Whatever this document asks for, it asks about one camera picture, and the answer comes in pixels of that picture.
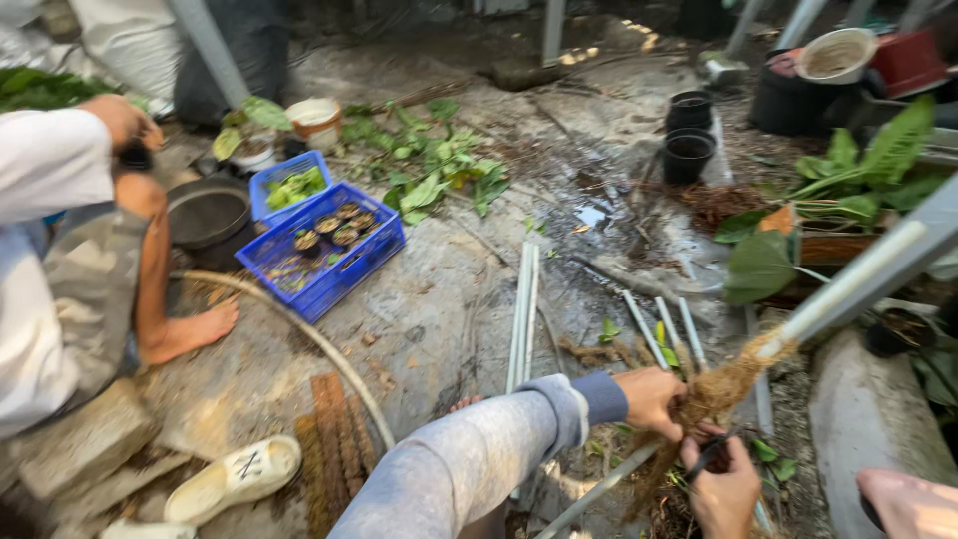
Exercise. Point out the short white pipe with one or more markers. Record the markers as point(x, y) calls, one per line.
point(692, 333)
point(667, 323)
point(644, 329)

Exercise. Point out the bundle of white pipes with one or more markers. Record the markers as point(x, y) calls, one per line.
point(522, 314)

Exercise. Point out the person's left hand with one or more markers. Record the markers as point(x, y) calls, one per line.
point(647, 397)

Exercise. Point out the white sacks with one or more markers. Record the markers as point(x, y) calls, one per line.
point(127, 45)

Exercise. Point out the metal scoop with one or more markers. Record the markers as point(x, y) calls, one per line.
point(722, 69)

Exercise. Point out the empty black plastic pot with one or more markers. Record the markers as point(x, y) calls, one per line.
point(688, 156)
point(690, 108)

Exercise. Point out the small black held object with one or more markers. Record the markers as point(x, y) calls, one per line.
point(137, 156)

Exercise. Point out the person's right hand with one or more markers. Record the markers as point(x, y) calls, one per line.
point(724, 494)

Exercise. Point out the green leaf cuttings in basket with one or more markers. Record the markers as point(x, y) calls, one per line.
point(297, 187)

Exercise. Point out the white pipe with coir wrap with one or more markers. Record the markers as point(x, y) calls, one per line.
point(846, 288)

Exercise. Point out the green fern bed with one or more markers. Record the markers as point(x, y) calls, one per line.
point(41, 88)

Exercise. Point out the heap of cut green leaves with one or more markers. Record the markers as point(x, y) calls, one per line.
point(430, 168)

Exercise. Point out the small blue plastic basket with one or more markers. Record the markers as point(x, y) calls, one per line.
point(262, 196)

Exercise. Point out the slanted grey metal post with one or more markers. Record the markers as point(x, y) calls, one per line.
point(212, 49)

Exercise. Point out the black scissors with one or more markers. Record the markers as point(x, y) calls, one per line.
point(707, 455)

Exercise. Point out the grey concrete block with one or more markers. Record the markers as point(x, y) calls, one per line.
point(86, 442)

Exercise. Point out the potted broad-leaf plant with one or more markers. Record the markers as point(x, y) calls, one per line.
point(838, 187)

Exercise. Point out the white and orange bucket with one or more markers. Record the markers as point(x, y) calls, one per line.
point(316, 120)

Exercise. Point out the white pot with leafy plant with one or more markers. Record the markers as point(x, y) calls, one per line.
point(251, 146)

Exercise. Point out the white slip-on shoe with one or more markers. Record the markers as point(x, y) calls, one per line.
point(146, 530)
point(232, 479)

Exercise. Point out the black sack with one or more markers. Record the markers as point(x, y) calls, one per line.
point(247, 60)

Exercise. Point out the white round bowl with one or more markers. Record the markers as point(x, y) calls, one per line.
point(834, 58)

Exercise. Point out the small black seedling pot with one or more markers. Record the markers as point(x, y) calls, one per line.
point(363, 220)
point(345, 236)
point(348, 209)
point(327, 224)
point(307, 241)

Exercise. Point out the black pot with soil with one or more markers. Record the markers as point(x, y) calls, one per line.
point(900, 333)

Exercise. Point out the concrete kerb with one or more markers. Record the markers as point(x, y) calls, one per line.
point(868, 427)

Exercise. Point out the person's left fingers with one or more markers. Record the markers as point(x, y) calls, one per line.
point(670, 419)

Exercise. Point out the upright grey metal post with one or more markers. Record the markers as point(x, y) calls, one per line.
point(553, 30)

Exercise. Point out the red plastic container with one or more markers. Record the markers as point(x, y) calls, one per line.
point(909, 64)

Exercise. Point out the black round basin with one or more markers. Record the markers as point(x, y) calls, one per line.
point(208, 218)

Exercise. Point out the grey metal pipe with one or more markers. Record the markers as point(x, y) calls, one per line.
point(595, 490)

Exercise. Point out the large blue plastic crate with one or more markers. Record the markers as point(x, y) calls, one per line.
point(329, 277)

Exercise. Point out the grey metal bar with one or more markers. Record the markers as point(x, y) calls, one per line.
point(928, 217)

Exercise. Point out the brown coir poles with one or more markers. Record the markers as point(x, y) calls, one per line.
point(333, 449)

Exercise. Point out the large black tub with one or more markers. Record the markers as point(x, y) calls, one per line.
point(797, 105)

